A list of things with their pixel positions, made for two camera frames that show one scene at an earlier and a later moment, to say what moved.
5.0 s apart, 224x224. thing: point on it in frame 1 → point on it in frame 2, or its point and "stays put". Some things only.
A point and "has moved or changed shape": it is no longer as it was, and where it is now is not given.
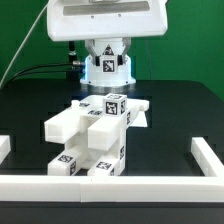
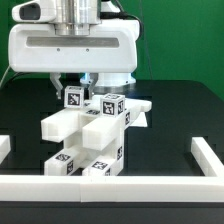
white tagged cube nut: [114, 105] stays put
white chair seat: [86, 157] has moved or changed shape
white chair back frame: [105, 132] stays put
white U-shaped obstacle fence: [95, 189] stays put
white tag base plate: [140, 120] stays put
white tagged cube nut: [108, 64] has moved or changed shape
